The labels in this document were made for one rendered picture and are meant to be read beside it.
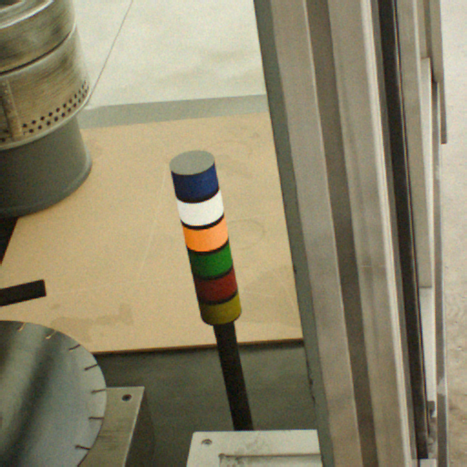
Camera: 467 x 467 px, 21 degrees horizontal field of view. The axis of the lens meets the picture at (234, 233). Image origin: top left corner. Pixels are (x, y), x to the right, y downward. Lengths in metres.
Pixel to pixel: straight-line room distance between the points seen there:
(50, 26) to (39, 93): 0.10
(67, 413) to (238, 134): 0.89
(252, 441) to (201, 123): 0.94
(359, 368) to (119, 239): 1.15
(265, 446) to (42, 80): 0.78
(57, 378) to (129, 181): 0.72
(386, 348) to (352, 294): 0.04
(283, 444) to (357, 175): 0.64
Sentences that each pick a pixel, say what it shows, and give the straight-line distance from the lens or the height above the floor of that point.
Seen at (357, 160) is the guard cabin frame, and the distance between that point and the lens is 0.64.
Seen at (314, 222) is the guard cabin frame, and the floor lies 1.41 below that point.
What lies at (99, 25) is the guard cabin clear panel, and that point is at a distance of 2.22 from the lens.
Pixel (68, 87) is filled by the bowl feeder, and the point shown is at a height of 0.95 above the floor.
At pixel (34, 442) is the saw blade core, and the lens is 1.25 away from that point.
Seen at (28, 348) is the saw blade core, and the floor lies 0.95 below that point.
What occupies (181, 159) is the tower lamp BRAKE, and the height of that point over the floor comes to 1.16.
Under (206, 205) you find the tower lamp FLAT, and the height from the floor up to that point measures 1.12.
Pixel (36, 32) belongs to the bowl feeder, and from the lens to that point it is 1.81.
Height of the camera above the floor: 1.78
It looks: 35 degrees down
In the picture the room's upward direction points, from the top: 10 degrees counter-clockwise
